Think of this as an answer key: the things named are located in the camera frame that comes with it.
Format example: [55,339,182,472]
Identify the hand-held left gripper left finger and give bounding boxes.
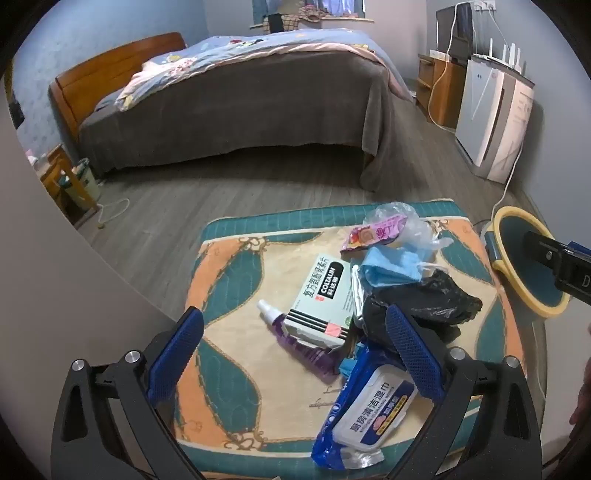
[50,306,206,480]

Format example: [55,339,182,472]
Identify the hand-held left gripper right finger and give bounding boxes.
[385,304,543,480]

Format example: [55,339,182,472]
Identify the blue basin with yellow rim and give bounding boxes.
[482,206,572,319]

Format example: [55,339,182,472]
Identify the black plastic bag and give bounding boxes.
[355,269,483,352]

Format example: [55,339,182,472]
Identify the small teal packet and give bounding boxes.
[339,355,365,377]

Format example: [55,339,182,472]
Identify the blue wet wipes pack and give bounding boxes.
[310,344,446,469]

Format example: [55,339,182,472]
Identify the silver foil packet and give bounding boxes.
[348,261,370,333]

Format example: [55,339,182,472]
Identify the blue face mask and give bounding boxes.
[359,244,437,289]

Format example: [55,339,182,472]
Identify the purple spray bottle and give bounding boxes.
[257,299,345,381]

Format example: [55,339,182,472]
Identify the white and green medicine box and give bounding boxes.
[281,253,354,349]

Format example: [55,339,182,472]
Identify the clear plastic bag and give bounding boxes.
[365,202,455,259]

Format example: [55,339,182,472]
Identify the pink snack wrapper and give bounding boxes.
[340,217,407,254]

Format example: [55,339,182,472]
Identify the teal and orange printed mat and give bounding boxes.
[178,198,527,480]

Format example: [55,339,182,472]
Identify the white air purifier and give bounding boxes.
[455,54,535,183]

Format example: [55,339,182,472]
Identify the wooden cabinet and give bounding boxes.
[417,53,467,129]

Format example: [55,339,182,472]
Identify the white router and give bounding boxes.
[471,39,529,77]

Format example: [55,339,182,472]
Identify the small white and green bin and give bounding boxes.
[69,158,101,204]

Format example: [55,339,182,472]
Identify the wooden nightstand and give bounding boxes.
[39,144,100,227]

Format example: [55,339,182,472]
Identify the black monitor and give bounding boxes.
[436,2,474,65]

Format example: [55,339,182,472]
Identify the bed with grey blanket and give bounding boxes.
[78,41,398,192]

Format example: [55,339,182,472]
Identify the blue curtain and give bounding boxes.
[253,0,365,21]

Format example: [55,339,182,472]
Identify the blue floral quilt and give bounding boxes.
[115,27,414,112]

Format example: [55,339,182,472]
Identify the plaid cloth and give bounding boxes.
[265,4,324,33]

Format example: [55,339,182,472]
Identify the white power cable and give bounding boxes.
[475,138,520,227]

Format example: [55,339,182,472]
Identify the white floor cable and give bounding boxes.
[95,198,131,230]

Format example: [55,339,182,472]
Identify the wooden bed frame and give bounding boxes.
[50,32,188,144]

